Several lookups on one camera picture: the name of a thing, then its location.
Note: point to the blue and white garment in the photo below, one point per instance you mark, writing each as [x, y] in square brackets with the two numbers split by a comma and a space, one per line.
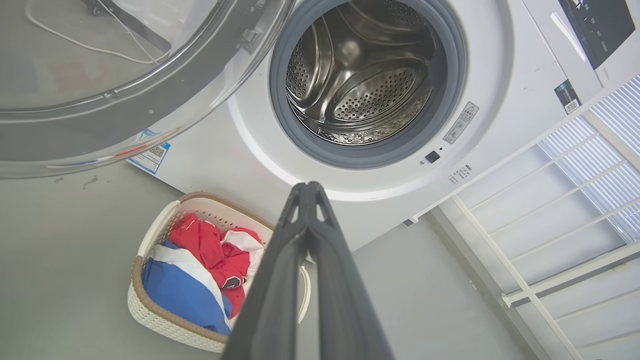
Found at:
[175, 295]

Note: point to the white front-load washing machine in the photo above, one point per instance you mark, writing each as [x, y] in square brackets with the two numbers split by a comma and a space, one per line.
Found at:
[505, 75]

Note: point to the round glass washing machine door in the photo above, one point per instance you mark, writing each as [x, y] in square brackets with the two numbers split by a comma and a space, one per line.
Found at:
[165, 107]

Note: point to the stainless steel washer drum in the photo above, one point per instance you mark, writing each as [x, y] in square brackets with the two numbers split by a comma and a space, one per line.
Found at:
[360, 75]

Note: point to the blue QR code sticker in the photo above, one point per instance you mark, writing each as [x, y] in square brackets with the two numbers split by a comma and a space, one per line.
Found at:
[150, 154]

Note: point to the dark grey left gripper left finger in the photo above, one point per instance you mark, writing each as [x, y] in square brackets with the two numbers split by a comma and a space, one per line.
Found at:
[272, 300]

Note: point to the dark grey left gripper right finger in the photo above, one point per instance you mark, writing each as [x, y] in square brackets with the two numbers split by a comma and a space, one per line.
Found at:
[345, 310]

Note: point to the red and white garment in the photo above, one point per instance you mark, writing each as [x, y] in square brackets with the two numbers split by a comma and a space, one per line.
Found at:
[200, 240]

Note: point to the white shelf unit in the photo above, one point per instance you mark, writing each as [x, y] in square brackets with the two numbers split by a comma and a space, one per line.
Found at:
[530, 240]

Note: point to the white woven laundry basket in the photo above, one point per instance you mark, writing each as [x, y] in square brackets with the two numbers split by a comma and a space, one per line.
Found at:
[155, 312]

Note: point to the white detergent drawer front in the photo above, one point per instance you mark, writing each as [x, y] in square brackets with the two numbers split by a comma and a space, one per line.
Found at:
[620, 65]

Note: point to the grey warning label sticker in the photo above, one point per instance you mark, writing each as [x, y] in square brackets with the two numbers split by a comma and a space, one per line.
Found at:
[460, 123]

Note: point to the white slatted blind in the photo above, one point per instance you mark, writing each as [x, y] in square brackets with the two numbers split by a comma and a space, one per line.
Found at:
[605, 165]

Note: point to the black metal bar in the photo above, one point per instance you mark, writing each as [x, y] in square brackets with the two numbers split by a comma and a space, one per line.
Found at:
[132, 25]

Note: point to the black QR code sticker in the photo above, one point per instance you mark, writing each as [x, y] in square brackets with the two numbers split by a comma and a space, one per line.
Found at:
[567, 96]

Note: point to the black door lock latch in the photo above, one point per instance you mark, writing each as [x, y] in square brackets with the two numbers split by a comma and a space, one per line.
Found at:
[432, 156]

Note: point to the black control display panel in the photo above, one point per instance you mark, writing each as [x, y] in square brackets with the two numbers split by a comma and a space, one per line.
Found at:
[600, 27]

